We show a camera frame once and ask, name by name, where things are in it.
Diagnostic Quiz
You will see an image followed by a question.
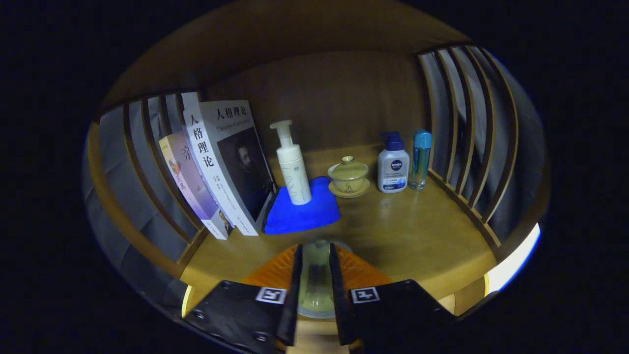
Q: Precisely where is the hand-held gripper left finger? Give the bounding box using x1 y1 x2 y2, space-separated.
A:
184 243 304 354

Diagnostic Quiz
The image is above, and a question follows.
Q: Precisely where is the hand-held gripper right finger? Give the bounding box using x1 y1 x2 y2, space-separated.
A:
328 242 455 352

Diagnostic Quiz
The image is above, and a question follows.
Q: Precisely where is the green handled scrub brush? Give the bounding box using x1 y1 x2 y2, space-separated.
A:
296 239 352 319

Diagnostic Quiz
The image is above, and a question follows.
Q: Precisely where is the wooden countertop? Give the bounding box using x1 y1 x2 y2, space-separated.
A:
179 143 499 305

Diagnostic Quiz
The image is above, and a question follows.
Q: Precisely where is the white side cabinet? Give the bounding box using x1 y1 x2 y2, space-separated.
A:
484 222 541 294

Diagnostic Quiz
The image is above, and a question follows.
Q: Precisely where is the wooden cabinet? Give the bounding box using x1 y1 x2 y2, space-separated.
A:
84 0 551 345

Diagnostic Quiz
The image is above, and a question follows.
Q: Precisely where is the blue folded cloth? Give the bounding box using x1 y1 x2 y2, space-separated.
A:
264 177 341 235

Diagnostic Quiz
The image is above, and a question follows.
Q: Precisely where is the pink book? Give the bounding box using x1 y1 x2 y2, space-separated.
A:
158 132 234 240

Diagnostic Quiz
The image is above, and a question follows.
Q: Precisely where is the yellow lidded teacup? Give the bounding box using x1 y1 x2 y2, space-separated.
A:
327 155 371 199

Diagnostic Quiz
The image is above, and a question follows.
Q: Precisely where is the white lotion bottle blue cap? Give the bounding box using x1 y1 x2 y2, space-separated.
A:
377 131 410 194

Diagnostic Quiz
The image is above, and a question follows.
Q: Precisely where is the large white portrait book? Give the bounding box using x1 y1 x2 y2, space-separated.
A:
183 100 277 236

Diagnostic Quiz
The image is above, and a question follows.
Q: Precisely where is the white pump bottle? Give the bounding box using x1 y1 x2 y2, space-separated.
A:
269 119 313 206

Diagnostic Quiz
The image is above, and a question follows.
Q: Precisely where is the teal clear bottle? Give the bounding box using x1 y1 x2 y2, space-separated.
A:
409 129 433 191

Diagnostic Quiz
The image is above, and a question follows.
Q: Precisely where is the thin white book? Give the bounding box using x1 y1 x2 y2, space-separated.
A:
181 92 202 118

